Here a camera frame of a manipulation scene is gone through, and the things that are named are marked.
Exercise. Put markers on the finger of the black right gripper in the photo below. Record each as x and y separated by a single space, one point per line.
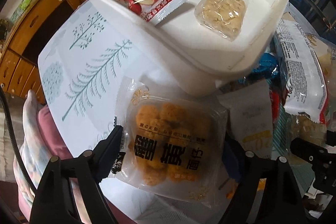
322 163

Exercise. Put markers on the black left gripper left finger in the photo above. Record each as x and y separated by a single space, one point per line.
94 169

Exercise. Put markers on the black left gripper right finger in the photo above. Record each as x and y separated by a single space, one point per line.
281 201

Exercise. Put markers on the orange fried snack tray pack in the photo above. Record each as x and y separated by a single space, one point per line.
170 147

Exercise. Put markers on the white orange snack bar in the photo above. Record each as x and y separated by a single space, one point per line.
251 119

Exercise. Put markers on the long white cracker package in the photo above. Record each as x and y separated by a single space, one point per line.
303 84

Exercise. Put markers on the clear pack pale biscuit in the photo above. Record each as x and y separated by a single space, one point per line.
224 17

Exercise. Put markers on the brown beige bread package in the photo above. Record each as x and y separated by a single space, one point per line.
304 127

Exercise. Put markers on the pink floral quilt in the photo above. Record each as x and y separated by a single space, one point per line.
42 141

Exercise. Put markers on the red wrapped candy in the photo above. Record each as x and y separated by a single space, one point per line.
275 104

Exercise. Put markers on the white leaf print tablecloth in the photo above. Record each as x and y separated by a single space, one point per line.
81 69

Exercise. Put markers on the blue foil snack packet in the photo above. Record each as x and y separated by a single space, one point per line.
267 68

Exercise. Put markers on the wooden desk with drawers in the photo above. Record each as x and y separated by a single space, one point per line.
27 38

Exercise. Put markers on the white plastic storage bin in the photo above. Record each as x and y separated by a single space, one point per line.
199 59

